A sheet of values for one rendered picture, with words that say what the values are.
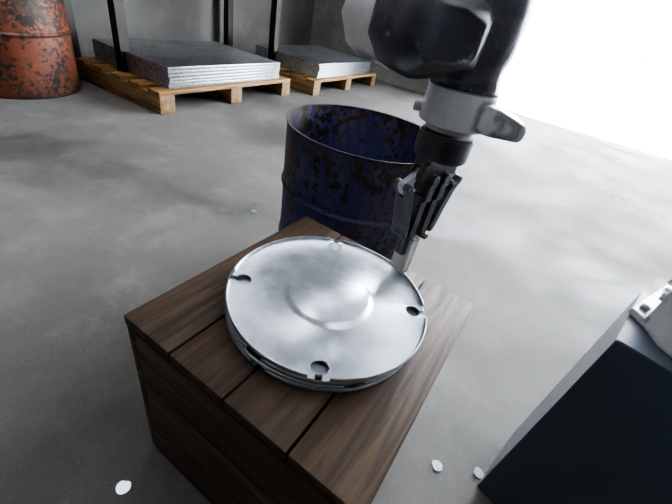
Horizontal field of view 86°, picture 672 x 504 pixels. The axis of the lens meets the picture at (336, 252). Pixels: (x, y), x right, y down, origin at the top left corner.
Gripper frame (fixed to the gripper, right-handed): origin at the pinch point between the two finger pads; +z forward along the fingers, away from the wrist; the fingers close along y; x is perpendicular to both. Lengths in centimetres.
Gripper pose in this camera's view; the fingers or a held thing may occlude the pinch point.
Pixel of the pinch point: (404, 251)
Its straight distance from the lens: 60.9
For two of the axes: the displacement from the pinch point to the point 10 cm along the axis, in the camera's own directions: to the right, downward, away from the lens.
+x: 5.8, 5.6, -6.0
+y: -8.0, 2.2, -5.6
